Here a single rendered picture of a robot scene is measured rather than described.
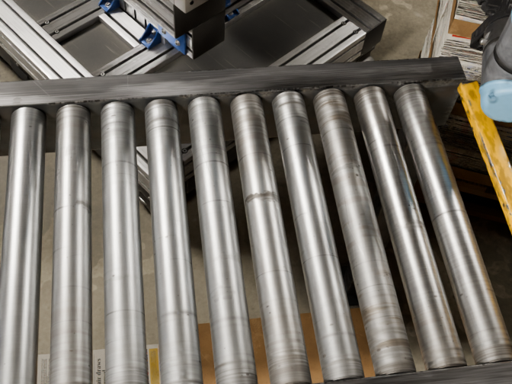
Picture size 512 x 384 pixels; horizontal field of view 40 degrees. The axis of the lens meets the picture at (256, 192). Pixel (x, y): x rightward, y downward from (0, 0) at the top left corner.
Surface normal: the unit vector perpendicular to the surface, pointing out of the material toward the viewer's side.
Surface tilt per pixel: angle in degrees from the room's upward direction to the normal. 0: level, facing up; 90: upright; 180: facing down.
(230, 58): 0
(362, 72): 0
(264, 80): 0
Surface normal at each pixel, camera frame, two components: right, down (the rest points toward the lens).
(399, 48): 0.06, -0.55
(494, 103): -0.20, 0.82
